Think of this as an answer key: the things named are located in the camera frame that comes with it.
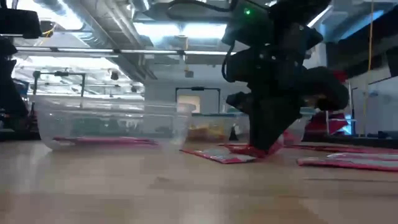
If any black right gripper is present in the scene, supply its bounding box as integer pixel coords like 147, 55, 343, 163
223, 46, 349, 153

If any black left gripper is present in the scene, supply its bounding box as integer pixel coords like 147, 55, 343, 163
0, 7, 44, 119

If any large clear plastic container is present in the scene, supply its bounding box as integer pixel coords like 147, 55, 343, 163
236, 107, 317, 147
34, 98, 196, 152

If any long red candy packet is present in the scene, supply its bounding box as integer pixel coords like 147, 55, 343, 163
219, 141, 284, 159
52, 136, 160, 147
289, 143, 398, 155

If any yellow candy packet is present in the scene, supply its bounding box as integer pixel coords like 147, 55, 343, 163
188, 123, 229, 142

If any small clear plastic container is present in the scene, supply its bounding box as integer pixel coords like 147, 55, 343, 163
186, 112, 238, 143

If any long red white candy strip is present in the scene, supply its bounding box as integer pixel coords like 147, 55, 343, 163
297, 157, 398, 172

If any cluttered storage shelf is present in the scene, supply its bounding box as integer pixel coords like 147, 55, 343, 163
12, 77, 41, 139

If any metal shelf rack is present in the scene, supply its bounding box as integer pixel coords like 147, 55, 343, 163
303, 79, 357, 139

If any long tube light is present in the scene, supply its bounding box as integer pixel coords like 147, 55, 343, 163
14, 46, 237, 59

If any ceiling cylinder fixture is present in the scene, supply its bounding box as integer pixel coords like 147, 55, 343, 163
174, 34, 189, 50

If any ceiling light panel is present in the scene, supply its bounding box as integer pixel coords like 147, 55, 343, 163
133, 21, 228, 40

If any black background stand frame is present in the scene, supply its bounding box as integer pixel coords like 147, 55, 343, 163
32, 70, 87, 106

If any black round device yellow cord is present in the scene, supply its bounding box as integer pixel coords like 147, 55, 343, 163
39, 19, 57, 39

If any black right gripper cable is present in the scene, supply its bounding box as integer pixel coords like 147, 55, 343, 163
220, 39, 239, 84

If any black rectangular doorway frame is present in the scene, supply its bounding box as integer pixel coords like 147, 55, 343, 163
174, 86, 222, 114

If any yellow cable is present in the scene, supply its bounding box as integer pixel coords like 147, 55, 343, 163
360, 0, 374, 136

